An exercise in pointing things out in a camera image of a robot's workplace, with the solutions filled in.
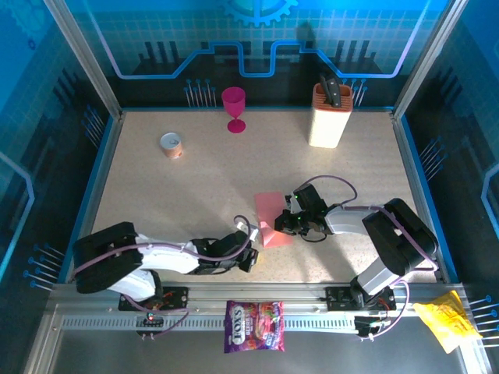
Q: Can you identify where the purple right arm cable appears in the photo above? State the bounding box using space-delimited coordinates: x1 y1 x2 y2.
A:
302 175 440 342

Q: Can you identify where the yellow plastic bag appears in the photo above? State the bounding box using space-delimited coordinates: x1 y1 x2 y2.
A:
412 290 483 355

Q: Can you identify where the small tin can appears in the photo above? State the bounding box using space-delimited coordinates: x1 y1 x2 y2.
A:
159 132 184 160

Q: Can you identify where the cream knife block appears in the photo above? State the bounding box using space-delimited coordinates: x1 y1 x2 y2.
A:
308 83 354 149

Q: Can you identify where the pink plastic goblet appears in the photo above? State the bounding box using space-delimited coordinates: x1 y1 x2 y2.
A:
221 86 247 135

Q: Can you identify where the black handled knife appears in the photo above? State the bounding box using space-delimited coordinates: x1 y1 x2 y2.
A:
318 73 333 106
327 79 343 109

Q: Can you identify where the small controller board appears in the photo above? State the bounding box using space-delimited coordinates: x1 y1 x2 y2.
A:
135 311 165 340
353 315 391 343

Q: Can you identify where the aluminium frame post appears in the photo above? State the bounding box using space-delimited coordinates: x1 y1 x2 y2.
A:
43 0 125 120
391 0 469 120

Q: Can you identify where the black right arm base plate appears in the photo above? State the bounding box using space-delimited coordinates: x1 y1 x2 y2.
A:
325 286 398 312

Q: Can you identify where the purple candy bag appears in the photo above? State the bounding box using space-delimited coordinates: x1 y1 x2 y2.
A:
223 299 285 354

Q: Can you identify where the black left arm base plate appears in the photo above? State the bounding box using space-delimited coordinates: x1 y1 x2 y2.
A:
118 286 191 312

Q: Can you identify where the aluminium front rail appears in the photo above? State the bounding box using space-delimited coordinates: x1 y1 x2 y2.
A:
48 282 469 316

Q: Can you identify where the slotted cable duct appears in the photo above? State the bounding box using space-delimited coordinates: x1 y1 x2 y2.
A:
61 315 362 332

